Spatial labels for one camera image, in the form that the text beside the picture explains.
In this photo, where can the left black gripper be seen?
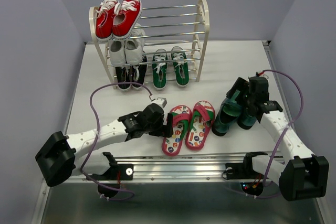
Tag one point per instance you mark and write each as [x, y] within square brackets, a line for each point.
[165, 130]

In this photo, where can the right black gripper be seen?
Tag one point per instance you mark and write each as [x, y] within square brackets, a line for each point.
[241, 84]

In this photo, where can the pink kids sandal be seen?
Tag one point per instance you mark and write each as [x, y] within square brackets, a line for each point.
[181, 119]
[202, 119]

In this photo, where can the green metallic loafer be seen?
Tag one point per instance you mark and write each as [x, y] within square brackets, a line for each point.
[228, 114]
[248, 117]

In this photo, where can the green canvas sneaker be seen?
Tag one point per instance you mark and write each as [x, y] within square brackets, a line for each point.
[159, 67]
[180, 66]

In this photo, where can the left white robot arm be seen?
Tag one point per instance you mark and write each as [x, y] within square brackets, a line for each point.
[89, 140]

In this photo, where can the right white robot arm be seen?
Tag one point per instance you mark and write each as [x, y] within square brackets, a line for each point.
[303, 174]

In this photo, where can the cream shoe shelf with rods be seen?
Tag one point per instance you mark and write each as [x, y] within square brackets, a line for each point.
[186, 26]

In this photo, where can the right black sneaker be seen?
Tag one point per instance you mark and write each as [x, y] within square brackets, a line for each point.
[138, 73]

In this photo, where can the black sneaker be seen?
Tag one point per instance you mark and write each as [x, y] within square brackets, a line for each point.
[123, 78]
[138, 73]

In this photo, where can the left black sneaker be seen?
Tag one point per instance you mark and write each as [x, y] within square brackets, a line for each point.
[123, 78]

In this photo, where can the right white sneaker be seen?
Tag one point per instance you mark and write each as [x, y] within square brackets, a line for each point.
[134, 47]

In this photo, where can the white sneaker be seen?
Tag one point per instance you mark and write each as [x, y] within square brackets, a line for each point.
[134, 47]
[117, 53]

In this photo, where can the left white sneaker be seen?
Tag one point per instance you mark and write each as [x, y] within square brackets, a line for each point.
[117, 53]

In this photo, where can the right red canvas sneaker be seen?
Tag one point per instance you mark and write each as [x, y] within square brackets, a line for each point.
[126, 15]

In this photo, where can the red canvas sneaker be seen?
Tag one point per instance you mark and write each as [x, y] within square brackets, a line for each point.
[104, 17]
[126, 15]

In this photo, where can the left red canvas sneaker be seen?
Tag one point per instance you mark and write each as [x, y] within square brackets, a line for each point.
[104, 17]

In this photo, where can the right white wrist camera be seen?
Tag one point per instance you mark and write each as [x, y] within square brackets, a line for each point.
[261, 74]

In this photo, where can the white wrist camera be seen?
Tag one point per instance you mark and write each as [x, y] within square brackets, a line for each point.
[261, 74]
[162, 102]

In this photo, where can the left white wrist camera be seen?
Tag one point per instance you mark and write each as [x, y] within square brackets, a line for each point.
[162, 102]

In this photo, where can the aluminium mounting rail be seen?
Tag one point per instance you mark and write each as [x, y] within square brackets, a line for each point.
[107, 169]

